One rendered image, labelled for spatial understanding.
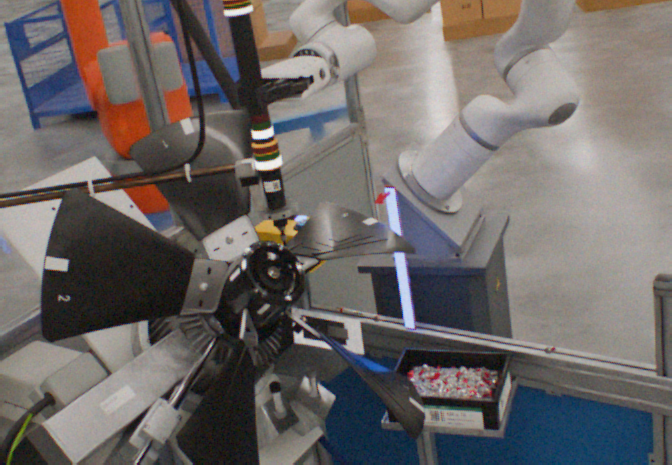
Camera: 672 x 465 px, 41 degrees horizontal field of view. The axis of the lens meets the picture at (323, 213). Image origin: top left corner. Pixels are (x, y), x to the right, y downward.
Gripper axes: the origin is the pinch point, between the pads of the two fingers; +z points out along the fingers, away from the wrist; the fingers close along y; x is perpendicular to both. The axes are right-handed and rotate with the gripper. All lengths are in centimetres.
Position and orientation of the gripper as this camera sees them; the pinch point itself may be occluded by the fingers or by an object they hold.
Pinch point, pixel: (255, 95)
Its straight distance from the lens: 145.8
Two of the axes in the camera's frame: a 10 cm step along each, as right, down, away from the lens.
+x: -1.6, -9.2, -3.6
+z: -5.6, 3.9, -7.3
